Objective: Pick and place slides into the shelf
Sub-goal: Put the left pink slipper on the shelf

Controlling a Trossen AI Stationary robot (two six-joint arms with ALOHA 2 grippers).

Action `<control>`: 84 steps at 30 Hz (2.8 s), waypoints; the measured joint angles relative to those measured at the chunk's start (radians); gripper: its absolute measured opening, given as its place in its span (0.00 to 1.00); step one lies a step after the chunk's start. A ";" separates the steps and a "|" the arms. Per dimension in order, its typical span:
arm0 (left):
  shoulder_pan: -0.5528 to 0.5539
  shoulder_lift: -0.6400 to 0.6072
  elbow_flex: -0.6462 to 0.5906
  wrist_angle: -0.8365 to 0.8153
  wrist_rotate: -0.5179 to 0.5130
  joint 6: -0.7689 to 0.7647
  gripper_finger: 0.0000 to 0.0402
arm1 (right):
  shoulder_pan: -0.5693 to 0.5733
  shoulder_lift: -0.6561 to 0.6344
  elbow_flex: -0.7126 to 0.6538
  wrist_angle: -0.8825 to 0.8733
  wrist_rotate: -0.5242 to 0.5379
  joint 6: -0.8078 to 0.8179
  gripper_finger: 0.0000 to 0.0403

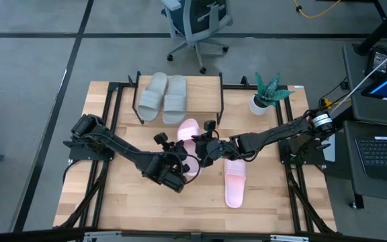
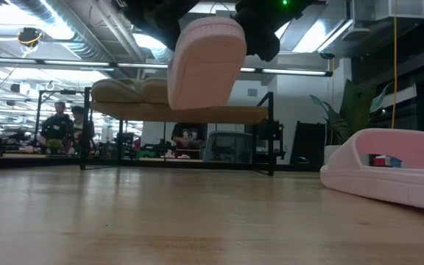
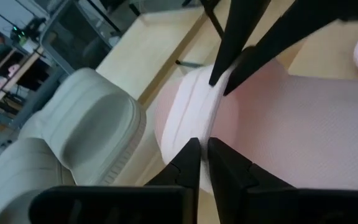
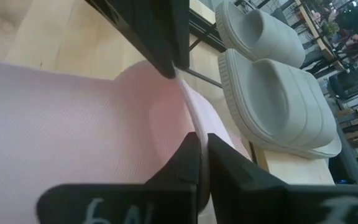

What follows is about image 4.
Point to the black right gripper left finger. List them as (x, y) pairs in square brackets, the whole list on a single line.
[(120, 205)]

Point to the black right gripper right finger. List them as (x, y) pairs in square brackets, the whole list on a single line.
[(291, 205)]

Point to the pink rubber slide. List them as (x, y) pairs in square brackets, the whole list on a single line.
[(57, 124)]

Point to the grey rubber slide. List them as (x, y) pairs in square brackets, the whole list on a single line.
[(275, 102), (259, 31)]

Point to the wooden background desk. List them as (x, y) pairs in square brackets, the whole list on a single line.
[(319, 34)]

